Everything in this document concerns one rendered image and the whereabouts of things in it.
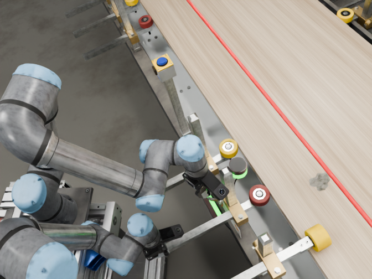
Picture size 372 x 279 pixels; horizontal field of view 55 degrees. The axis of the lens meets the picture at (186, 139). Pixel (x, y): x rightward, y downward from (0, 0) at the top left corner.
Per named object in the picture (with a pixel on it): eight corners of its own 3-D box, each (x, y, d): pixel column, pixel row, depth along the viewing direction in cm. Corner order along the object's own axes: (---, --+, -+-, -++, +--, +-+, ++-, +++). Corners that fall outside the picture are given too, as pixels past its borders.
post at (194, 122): (207, 178, 172) (190, 121, 132) (204, 172, 174) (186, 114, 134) (213, 175, 172) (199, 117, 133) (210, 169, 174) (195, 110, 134)
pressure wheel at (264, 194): (256, 216, 146) (255, 206, 137) (246, 200, 151) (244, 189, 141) (273, 207, 147) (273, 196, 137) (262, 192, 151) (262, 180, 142)
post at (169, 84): (184, 138, 185) (163, 79, 147) (180, 131, 187) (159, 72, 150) (191, 134, 185) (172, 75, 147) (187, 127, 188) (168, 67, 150)
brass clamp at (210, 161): (208, 179, 157) (206, 174, 153) (195, 155, 164) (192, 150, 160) (220, 172, 157) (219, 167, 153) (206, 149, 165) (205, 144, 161)
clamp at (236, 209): (237, 227, 143) (237, 223, 139) (221, 199, 150) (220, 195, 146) (249, 221, 143) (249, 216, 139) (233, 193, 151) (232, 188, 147)
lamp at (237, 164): (237, 199, 138) (233, 174, 120) (230, 187, 141) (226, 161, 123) (251, 192, 139) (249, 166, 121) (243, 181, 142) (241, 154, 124)
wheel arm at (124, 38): (86, 62, 211) (83, 57, 207) (84, 58, 213) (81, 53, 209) (153, 31, 215) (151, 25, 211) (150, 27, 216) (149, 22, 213)
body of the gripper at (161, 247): (142, 244, 137) (133, 234, 127) (163, 233, 138) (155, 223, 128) (149, 262, 133) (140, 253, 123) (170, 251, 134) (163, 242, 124)
